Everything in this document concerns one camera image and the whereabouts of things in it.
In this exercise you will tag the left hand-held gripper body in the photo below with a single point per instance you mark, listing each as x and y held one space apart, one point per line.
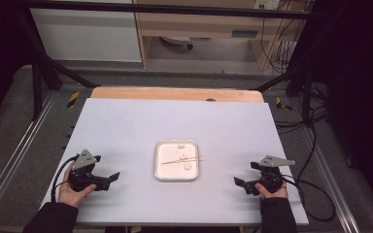
83 160

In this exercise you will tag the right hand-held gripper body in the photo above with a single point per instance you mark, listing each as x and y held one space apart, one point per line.
272 161

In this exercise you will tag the square clear petri dish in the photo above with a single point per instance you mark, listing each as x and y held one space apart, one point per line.
171 171

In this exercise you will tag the thin wooden skewer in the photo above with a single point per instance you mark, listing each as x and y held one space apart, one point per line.
175 161

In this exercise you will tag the person's right hand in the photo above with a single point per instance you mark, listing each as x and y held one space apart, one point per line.
277 195

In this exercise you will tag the person's left hand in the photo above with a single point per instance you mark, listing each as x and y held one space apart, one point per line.
69 195

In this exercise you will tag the yellow black striped tape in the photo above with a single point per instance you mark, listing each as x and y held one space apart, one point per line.
73 99
282 104

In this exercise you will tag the wooden table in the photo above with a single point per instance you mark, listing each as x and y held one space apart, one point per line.
175 94

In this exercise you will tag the white cabinet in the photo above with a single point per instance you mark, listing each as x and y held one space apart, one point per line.
87 32

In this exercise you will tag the office chair base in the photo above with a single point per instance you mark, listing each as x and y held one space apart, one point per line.
178 40

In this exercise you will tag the light wooden desk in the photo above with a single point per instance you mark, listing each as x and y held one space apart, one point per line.
200 22

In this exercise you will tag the white power strip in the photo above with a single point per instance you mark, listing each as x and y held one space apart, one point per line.
267 4

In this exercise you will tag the aluminium floor rail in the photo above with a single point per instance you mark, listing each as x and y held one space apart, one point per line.
19 152
333 181

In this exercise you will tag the black metal frame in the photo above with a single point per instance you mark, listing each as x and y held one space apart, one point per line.
162 9

